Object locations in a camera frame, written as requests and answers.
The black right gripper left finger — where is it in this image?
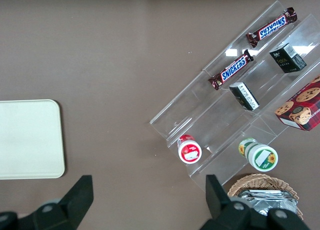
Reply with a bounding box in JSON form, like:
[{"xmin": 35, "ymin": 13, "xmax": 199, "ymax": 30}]
[{"xmin": 18, "ymin": 174, "xmax": 95, "ymax": 230}]

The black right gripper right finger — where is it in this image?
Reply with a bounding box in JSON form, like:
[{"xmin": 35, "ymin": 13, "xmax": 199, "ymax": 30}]
[{"xmin": 199, "ymin": 174, "xmax": 253, "ymax": 230}]

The light wicker basket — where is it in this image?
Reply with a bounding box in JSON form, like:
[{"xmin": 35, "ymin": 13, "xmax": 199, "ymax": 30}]
[{"xmin": 227, "ymin": 173, "xmax": 305, "ymax": 220}]

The cream rectangular plastic tray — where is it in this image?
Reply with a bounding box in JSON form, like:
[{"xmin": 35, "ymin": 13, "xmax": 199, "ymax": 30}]
[{"xmin": 0, "ymin": 99, "xmax": 66, "ymax": 179}]

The aluminium foil container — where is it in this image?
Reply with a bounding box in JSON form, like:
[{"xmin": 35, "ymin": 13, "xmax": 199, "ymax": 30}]
[{"xmin": 236, "ymin": 189, "xmax": 298, "ymax": 217}]

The green lidded sunflower cup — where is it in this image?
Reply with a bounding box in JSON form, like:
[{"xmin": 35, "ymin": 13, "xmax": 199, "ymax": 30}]
[{"xmin": 237, "ymin": 137, "xmax": 279, "ymax": 172}]

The red lidded white cup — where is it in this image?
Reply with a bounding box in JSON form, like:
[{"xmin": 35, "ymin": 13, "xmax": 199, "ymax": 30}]
[{"xmin": 176, "ymin": 134, "xmax": 203, "ymax": 164}]

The clear acrylic stepped display stand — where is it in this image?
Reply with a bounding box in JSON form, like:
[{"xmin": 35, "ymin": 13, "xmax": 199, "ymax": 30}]
[{"xmin": 149, "ymin": 0, "xmax": 320, "ymax": 193}]

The small black carton box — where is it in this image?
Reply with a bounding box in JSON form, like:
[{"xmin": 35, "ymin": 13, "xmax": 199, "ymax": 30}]
[
  {"xmin": 228, "ymin": 81, "xmax": 260, "ymax": 112},
  {"xmin": 269, "ymin": 42, "xmax": 308, "ymax": 74}
]

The red chocolate chip cookie box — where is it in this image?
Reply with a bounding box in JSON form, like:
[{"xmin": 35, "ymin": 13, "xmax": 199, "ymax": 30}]
[{"xmin": 274, "ymin": 76, "xmax": 320, "ymax": 132}]

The Snickers chocolate bar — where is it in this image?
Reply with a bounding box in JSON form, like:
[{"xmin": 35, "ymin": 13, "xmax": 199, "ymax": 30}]
[
  {"xmin": 245, "ymin": 7, "xmax": 298, "ymax": 49},
  {"xmin": 208, "ymin": 49, "xmax": 255, "ymax": 91}
]

